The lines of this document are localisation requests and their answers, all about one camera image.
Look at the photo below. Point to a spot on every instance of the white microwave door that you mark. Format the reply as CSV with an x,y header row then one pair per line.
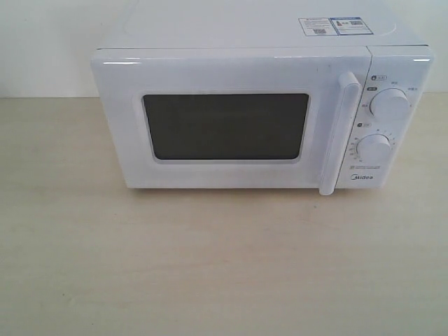
x,y
231,117

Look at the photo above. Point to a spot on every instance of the white microwave oven body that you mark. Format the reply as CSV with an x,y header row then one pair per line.
x,y
400,59

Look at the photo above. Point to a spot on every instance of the lower white control knob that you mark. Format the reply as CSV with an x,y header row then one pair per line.
x,y
374,148

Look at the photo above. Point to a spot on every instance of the white control knob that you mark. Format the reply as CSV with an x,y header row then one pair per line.
x,y
374,148
390,104

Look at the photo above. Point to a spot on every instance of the upper white control knob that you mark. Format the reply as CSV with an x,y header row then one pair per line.
x,y
390,104

